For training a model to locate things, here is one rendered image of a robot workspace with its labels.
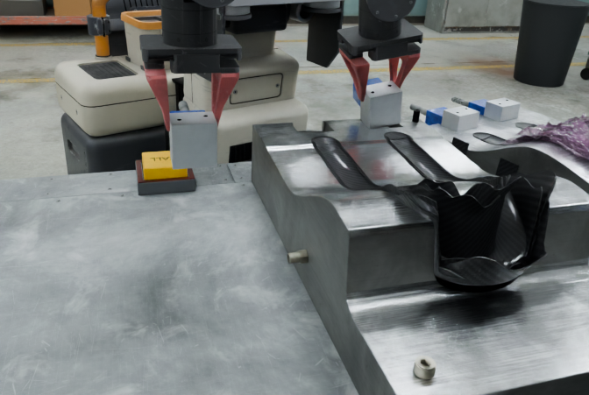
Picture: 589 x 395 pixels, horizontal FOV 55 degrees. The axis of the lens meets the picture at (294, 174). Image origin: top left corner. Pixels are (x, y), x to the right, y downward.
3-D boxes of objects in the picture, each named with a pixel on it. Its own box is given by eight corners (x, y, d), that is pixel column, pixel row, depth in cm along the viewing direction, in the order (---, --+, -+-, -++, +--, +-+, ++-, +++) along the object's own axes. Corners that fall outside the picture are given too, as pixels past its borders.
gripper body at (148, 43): (242, 66, 60) (244, -7, 57) (143, 67, 57) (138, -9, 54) (230, 50, 66) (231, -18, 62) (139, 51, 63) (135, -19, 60)
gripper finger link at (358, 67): (401, 103, 82) (406, 42, 76) (355, 113, 80) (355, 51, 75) (382, 83, 87) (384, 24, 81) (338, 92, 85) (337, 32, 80)
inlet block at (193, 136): (164, 124, 75) (162, 85, 72) (202, 123, 76) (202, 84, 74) (173, 169, 64) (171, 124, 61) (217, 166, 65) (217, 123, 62)
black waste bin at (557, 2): (494, 74, 473) (510, -4, 446) (542, 72, 486) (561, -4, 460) (531, 90, 432) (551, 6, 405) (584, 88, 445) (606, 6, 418)
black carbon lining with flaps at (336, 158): (303, 151, 79) (308, 85, 75) (408, 144, 84) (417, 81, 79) (422, 306, 49) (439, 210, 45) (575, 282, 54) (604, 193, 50)
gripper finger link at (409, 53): (418, 100, 82) (422, 38, 76) (372, 109, 81) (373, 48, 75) (398, 80, 87) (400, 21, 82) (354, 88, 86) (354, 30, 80)
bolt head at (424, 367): (409, 366, 44) (411, 356, 43) (428, 363, 44) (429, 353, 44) (419, 382, 42) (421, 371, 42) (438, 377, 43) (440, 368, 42)
